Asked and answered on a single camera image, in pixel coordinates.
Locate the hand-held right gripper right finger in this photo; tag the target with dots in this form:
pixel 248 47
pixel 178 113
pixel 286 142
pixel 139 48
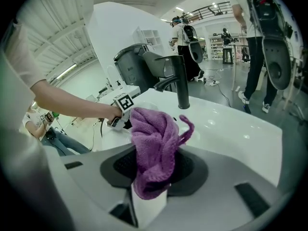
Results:
pixel 185 165

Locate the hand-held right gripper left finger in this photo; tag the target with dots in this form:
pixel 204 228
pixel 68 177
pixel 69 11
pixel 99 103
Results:
pixel 122 165

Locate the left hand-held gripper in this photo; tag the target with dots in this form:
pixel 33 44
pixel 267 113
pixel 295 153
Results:
pixel 125 102

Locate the purple cloth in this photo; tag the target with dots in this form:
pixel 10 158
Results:
pixel 154 141

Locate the person's left forearm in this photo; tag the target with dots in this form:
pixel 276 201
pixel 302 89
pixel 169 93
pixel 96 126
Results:
pixel 72 102

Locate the person's left hand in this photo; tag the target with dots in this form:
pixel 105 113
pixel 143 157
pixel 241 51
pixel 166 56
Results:
pixel 113 113

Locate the dark gray bin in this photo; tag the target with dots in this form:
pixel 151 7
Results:
pixel 130 66

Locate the gray chair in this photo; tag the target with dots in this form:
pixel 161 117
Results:
pixel 161 64

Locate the black faucet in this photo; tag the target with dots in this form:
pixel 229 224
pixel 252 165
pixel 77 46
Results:
pixel 183 85

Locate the white shelf unit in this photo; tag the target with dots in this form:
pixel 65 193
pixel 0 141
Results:
pixel 149 40

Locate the ceiling light tube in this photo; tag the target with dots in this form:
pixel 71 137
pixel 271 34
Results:
pixel 65 72

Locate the green plastic object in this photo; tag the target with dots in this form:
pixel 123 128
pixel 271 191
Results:
pixel 55 115

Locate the white power strip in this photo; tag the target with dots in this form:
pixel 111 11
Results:
pixel 213 82

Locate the person's beige shirt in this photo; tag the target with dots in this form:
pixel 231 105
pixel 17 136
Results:
pixel 14 119

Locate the black metal railing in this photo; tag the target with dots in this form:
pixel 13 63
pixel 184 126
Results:
pixel 211 11

